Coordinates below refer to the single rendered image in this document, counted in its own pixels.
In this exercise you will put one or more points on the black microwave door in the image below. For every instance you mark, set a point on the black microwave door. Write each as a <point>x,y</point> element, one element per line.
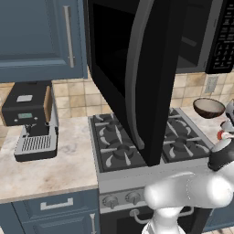
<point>152,91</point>

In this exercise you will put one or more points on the brown coconut half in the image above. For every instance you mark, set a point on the brown coconut half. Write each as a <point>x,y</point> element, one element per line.
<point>208,108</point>

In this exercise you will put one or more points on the grey wall socket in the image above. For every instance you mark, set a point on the grey wall socket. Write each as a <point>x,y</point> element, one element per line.
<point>211,84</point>

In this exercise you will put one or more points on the silver stove knob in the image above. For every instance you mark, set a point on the silver stove knob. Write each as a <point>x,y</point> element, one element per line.
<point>110,201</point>
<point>133,198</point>

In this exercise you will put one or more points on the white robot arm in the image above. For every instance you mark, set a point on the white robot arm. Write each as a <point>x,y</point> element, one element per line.
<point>195,189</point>

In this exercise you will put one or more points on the black microwave oven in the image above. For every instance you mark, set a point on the black microwave oven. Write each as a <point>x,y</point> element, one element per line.
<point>219,36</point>

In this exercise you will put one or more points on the stainless steel gas stove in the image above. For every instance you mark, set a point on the stainless steel gas stove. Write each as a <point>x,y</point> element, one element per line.
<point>117,144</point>

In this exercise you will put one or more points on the black and silver coffee machine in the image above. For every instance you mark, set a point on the black and silver coffee machine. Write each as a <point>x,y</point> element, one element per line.
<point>27,105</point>

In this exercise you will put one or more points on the blue base cupboard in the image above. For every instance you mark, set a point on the blue base cupboard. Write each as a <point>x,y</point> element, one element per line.
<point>221,219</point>

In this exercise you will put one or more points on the blue wall cupboard door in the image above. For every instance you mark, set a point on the blue wall cupboard door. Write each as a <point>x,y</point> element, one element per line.
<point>33,36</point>

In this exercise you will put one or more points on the black oven door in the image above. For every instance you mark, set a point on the black oven door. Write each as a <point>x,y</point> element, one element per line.
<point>119,224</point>

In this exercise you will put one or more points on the blue base cupboard door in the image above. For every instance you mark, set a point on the blue base cupboard door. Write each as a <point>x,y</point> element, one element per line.
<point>61,225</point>

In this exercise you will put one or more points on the blue drawer front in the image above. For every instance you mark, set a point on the blue drawer front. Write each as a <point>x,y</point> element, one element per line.
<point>85,201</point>

